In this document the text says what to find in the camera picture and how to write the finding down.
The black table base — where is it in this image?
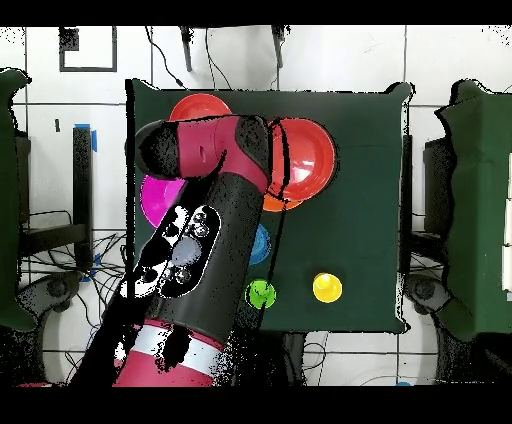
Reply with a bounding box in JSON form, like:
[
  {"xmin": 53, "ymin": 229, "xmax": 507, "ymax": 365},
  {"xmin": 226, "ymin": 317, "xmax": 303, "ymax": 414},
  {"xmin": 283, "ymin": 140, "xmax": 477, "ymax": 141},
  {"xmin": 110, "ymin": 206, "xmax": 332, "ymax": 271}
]
[{"xmin": 239, "ymin": 330, "xmax": 311, "ymax": 387}]

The large pink bowl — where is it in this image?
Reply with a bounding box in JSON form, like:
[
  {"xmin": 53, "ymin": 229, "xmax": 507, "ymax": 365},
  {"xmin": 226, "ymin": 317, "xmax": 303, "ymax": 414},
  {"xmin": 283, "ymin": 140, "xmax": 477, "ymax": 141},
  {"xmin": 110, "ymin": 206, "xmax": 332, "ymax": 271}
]
[{"xmin": 139, "ymin": 174, "xmax": 188, "ymax": 229}]

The black cable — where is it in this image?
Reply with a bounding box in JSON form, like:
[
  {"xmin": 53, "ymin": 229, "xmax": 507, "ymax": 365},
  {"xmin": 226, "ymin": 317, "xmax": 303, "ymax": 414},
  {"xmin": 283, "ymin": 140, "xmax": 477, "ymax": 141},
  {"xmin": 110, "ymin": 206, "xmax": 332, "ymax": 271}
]
[{"xmin": 144, "ymin": 26, "xmax": 187, "ymax": 90}]

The green cup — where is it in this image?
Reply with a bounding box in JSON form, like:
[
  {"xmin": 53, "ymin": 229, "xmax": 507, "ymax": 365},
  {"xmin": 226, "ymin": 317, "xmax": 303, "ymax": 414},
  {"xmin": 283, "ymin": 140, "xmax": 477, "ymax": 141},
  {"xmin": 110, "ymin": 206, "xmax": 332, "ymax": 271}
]
[{"xmin": 244, "ymin": 278, "xmax": 278, "ymax": 310}]

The black round device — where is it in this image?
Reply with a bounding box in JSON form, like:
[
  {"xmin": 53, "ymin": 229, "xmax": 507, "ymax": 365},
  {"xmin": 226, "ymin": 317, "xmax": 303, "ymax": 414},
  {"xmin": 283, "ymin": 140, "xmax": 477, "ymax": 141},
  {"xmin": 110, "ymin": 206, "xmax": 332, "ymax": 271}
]
[
  {"xmin": 17, "ymin": 270, "xmax": 83, "ymax": 317},
  {"xmin": 403, "ymin": 271, "xmax": 451, "ymax": 317}
]

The large red bowl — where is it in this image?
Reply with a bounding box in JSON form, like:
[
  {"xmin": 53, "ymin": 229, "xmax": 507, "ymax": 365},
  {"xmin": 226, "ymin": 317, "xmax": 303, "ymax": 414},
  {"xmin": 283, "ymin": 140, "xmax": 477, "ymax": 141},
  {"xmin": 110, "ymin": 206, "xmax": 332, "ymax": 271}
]
[
  {"xmin": 266, "ymin": 117, "xmax": 337, "ymax": 203},
  {"xmin": 168, "ymin": 92, "xmax": 233, "ymax": 122}
]

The dark green table cloth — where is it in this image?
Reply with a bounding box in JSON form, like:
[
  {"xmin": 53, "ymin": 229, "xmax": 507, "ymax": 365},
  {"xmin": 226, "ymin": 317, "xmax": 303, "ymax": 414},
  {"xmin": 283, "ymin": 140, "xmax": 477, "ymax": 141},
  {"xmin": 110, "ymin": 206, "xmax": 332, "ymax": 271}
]
[{"xmin": 125, "ymin": 78, "xmax": 415, "ymax": 334}]

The black upright bar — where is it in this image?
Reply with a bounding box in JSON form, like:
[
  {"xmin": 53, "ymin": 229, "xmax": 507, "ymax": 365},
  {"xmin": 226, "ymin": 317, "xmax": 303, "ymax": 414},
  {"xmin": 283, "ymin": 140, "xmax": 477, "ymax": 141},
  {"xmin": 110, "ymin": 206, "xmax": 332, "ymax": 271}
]
[{"xmin": 401, "ymin": 134, "xmax": 413, "ymax": 273}]

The black stand leg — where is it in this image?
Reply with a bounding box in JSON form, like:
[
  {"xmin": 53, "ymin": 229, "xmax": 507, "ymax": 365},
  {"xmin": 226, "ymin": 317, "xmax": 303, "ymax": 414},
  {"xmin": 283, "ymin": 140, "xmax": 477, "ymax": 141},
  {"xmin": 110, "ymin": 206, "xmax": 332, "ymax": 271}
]
[
  {"xmin": 178, "ymin": 26, "xmax": 194, "ymax": 73},
  {"xmin": 270, "ymin": 25, "xmax": 286, "ymax": 70}
]

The green cloth covered table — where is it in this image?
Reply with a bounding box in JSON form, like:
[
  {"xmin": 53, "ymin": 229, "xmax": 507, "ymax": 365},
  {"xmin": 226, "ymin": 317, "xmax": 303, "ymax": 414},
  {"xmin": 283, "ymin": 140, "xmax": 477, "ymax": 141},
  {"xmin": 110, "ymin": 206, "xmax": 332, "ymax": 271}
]
[
  {"xmin": 0, "ymin": 68, "xmax": 39, "ymax": 333},
  {"xmin": 435, "ymin": 79, "xmax": 512, "ymax": 341}
]

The black square frame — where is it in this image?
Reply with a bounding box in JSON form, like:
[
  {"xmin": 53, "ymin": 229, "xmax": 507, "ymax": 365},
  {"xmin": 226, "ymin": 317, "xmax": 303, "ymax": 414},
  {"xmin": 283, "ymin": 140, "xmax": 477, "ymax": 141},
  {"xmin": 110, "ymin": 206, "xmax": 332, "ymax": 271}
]
[{"xmin": 58, "ymin": 26, "xmax": 118, "ymax": 74}]

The tangle of black cables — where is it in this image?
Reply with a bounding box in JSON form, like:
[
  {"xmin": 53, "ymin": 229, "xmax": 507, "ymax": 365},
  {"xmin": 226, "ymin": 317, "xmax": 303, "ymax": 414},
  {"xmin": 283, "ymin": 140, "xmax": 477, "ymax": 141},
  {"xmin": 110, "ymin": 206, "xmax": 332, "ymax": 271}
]
[{"xmin": 19, "ymin": 231, "xmax": 129, "ymax": 387}]

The yellow cup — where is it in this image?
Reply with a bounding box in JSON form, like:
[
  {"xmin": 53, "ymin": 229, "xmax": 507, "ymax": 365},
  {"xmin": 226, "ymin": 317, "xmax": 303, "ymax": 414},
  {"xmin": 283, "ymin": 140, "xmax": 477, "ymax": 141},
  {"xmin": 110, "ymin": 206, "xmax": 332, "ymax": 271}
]
[{"xmin": 312, "ymin": 272, "xmax": 344, "ymax": 304}]

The blue bowl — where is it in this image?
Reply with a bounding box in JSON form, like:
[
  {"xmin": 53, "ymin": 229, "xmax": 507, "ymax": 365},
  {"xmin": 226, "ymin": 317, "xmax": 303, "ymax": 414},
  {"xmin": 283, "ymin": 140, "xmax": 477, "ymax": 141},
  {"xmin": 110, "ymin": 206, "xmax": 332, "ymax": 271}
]
[{"xmin": 248, "ymin": 222, "xmax": 272, "ymax": 266}]

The black post with blue tape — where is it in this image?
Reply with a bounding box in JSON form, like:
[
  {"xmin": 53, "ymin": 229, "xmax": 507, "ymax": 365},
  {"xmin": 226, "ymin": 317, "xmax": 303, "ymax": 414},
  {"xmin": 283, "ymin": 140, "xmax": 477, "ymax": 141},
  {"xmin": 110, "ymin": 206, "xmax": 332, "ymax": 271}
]
[{"xmin": 72, "ymin": 124, "xmax": 98, "ymax": 271}]

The large orange bowl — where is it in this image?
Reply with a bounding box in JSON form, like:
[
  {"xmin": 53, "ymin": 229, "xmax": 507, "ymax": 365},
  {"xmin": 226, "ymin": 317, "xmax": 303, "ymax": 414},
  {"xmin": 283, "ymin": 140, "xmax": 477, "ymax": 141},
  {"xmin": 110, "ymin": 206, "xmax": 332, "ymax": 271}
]
[{"xmin": 261, "ymin": 193, "xmax": 306, "ymax": 213}]

